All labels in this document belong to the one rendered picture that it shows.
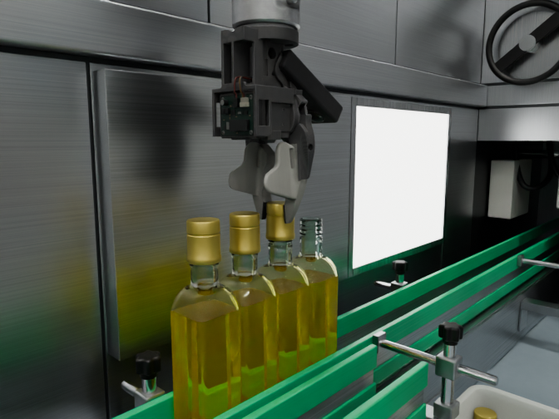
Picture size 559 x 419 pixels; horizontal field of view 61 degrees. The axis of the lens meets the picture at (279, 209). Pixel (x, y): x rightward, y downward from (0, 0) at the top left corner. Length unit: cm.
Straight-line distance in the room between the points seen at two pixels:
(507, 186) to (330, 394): 112
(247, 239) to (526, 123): 107
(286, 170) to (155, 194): 17
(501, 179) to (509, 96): 27
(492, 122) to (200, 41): 102
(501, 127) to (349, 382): 101
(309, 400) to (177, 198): 29
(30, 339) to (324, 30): 65
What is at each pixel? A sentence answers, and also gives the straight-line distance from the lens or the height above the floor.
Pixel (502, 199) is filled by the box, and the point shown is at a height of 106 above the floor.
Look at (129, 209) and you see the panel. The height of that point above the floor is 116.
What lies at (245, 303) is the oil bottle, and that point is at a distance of 52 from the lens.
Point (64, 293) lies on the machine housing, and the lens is 60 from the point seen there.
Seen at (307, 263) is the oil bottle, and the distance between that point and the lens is 60.
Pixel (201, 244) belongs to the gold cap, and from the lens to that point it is 48.
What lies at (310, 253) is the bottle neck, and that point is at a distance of 61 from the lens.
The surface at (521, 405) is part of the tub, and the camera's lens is 88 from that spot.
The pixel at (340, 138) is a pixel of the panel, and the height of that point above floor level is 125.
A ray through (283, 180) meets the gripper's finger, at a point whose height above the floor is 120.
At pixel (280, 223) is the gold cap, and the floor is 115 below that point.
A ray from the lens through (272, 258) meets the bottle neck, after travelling 57.
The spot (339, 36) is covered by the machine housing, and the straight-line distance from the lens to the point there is 92.
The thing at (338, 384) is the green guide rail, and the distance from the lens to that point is 63.
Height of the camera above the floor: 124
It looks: 8 degrees down
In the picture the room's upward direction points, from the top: straight up
